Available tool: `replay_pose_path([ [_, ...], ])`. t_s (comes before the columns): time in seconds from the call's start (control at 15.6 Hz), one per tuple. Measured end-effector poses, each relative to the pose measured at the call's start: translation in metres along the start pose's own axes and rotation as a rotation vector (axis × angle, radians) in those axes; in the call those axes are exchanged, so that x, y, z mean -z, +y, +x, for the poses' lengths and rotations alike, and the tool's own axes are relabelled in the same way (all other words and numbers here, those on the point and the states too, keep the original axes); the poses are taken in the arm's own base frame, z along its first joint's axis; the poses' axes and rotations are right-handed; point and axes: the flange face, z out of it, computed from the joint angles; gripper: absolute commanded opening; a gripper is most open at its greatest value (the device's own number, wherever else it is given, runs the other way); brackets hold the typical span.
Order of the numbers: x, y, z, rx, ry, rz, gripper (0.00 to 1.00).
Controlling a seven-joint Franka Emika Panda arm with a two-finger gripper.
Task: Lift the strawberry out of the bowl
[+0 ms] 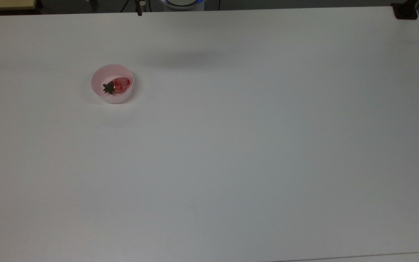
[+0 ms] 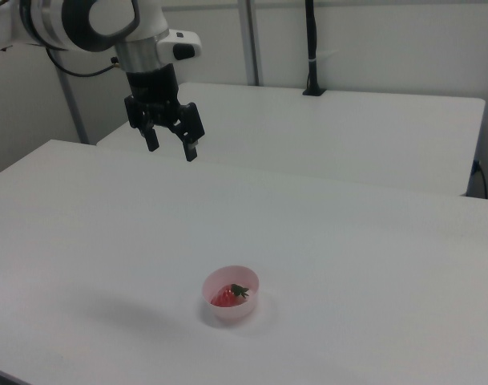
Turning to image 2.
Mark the black camera pole, white tie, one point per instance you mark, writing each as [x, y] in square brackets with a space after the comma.
[312, 44]

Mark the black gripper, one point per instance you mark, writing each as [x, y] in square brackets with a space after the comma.
[152, 86]

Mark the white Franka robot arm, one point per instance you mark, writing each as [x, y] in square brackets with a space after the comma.
[47, 20]

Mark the pink plastic bowl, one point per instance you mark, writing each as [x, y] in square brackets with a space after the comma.
[232, 309]

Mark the red toy strawberry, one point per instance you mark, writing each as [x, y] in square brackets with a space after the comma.
[227, 298]

